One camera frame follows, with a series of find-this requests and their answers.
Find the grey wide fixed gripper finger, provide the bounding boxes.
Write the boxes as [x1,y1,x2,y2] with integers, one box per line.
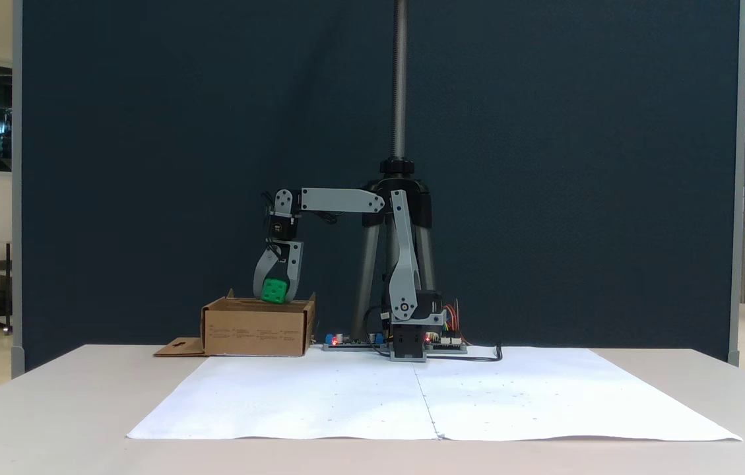
[284,263,304,303]

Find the grey curved hinged gripper finger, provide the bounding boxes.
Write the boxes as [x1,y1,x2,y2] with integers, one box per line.
[253,248,284,301]

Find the green die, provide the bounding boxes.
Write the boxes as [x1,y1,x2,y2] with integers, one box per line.
[261,278,289,304]

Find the brown cardboard box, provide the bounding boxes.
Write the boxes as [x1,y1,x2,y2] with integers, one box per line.
[153,289,317,358]

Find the circuit board with blue parts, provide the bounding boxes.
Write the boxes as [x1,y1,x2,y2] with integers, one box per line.
[323,332,387,352]

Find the white paper sheet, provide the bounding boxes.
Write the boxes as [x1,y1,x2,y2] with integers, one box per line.
[127,348,439,441]
[412,348,742,443]

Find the dark blue partition panel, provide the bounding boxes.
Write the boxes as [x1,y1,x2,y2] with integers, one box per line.
[11,0,745,380]

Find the black and grey tripod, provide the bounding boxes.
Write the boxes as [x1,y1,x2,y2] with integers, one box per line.
[352,0,439,344]

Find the red jumper wire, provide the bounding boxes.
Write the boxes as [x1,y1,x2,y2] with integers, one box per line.
[446,302,464,345]

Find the circuit board with coloured wires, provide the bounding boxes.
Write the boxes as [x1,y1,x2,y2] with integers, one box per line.
[426,332,469,355]

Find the long black power cable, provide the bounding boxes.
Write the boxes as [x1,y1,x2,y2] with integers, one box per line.
[426,343,503,363]

